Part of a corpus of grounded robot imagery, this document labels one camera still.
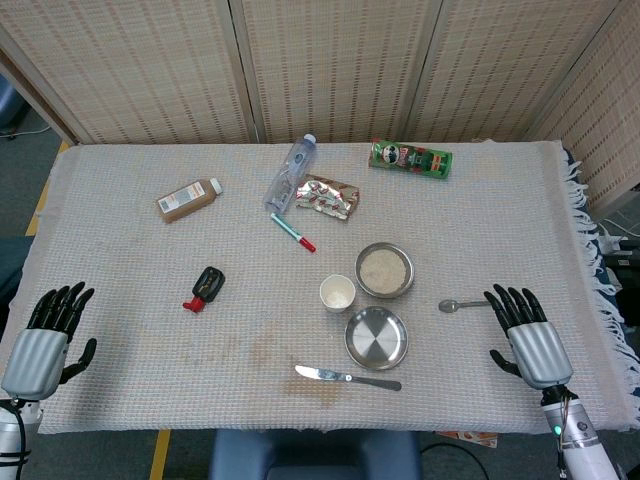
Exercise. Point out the clear plastic water bottle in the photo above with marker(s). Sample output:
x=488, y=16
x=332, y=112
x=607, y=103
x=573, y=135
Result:
x=287, y=177

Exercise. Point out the white paper cup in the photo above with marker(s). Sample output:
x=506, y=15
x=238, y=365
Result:
x=337, y=295

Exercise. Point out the bamboo folding screen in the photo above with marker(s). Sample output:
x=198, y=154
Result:
x=330, y=70

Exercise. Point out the green marker with red cap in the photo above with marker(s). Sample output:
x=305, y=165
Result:
x=290, y=231

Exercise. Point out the black box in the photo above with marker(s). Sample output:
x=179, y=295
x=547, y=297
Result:
x=622, y=260

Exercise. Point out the shiny foil snack wrapper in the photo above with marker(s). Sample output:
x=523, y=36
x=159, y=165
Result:
x=327, y=197

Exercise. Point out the white woven tablecloth with fringe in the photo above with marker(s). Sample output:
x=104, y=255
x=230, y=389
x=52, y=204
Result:
x=150, y=260

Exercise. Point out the dark blue under cloth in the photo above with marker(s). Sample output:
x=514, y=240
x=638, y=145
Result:
x=597, y=247

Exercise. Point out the left black grey robot hand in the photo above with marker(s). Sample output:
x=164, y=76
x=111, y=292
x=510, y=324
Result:
x=37, y=360

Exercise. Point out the black and red small device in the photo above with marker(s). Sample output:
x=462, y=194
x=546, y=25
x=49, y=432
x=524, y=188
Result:
x=209, y=284

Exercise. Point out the green Pringles can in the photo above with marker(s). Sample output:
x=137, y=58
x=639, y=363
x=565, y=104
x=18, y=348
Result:
x=410, y=159

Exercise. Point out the small metal spoon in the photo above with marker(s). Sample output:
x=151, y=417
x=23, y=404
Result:
x=447, y=305

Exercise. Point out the metal table knife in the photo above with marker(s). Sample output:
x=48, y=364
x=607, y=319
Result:
x=320, y=373

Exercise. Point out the empty metal plate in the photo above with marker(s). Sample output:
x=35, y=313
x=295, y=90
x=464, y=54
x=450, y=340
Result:
x=376, y=339

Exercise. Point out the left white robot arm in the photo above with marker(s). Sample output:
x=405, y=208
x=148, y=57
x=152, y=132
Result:
x=10, y=435

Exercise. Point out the right black grey robot hand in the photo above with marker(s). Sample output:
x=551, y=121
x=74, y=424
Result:
x=542, y=352

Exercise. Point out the brown juice bottle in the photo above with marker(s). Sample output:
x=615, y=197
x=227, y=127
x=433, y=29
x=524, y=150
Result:
x=187, y=201

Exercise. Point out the orange printed packet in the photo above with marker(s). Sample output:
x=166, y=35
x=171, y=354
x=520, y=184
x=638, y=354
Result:
x=470, y=438

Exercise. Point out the blue padded chair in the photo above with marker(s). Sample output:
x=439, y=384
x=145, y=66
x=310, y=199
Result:
x=315, y=455

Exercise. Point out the steel bowl with powder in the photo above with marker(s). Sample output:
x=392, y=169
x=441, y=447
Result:
x=384, y=270

